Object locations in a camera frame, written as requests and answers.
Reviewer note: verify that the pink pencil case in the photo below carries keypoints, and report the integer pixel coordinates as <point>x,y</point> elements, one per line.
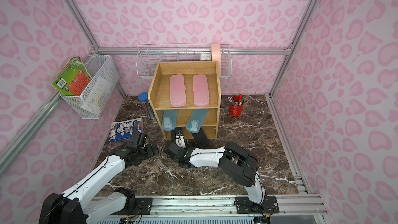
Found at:
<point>200,90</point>
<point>177,91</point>

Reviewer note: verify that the wooden three-tier shelf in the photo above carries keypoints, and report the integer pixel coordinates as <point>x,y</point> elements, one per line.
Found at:
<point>159,94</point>

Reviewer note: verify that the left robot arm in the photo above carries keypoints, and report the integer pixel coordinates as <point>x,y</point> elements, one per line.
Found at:
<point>74,205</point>

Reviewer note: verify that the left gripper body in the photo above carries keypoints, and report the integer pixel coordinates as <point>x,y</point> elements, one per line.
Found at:
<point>144,140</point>

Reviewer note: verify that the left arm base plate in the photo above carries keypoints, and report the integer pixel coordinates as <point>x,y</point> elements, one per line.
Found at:
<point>136,206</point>

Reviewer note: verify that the pink tape roll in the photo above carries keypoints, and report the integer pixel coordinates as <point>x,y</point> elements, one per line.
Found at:
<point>216,55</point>

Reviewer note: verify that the white paper in basket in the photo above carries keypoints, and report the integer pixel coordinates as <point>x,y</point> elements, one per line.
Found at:
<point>96,98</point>

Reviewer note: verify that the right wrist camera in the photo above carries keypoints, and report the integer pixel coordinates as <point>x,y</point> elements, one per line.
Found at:
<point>179,139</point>

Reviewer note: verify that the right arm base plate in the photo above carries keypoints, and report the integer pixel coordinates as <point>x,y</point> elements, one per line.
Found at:
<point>268,207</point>

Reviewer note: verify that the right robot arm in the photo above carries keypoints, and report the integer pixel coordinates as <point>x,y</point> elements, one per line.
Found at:
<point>237,162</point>

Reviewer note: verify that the aluminium front rail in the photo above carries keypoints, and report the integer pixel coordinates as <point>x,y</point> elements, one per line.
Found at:
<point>294,209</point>

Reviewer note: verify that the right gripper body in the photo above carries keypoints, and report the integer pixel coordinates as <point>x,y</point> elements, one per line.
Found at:
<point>189,135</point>

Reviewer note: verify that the white mesh side basket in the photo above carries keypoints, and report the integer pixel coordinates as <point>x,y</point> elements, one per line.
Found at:
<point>98,66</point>

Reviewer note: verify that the red pen cup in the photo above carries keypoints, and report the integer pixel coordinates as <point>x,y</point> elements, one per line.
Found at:
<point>236,105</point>

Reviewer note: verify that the teal pencil case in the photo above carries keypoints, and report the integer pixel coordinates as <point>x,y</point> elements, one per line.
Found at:
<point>169,121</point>
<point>196,120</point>

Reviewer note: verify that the blue comic book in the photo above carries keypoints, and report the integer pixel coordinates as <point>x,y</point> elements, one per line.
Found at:
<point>123,130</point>

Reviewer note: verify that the green red book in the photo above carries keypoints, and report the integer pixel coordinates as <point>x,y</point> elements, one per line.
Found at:
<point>73,79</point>

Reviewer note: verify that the black pencil case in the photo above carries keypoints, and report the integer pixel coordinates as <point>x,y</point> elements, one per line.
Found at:
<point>174,132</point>
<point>201,139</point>

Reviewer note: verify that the white wire wall basket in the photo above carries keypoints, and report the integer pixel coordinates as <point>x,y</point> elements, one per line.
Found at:
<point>150,55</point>

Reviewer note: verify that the blue-lid pencil tube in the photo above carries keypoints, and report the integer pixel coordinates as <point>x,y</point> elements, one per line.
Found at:
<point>144,99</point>

